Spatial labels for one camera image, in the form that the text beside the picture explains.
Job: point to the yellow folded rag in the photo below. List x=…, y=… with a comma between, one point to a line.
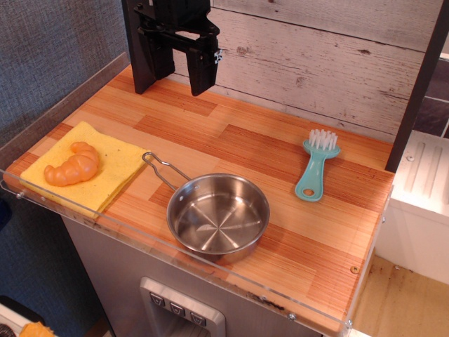
x=119, y=162

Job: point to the orange object bottom left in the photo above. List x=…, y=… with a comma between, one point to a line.
x=36, y=329

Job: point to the orange plastic croissant toy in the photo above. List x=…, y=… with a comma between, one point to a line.
x=80, y=167

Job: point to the dark vertical post right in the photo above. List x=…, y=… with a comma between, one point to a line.
x=424, y=76

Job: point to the silver dispenser button panel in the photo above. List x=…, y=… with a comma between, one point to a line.
x=172, y=313

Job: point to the teal dish brush white bristles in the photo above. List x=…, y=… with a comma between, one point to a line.
x=320, y=146

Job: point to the stainless steel small pan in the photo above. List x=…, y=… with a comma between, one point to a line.
x=219, y=217

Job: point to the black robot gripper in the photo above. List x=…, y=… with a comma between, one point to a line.
x=203, y=54

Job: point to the white toy sink unit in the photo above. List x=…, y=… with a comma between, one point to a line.
x=414, y=230

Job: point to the clear acrylic table guard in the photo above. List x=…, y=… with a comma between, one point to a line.
x=307, y=266

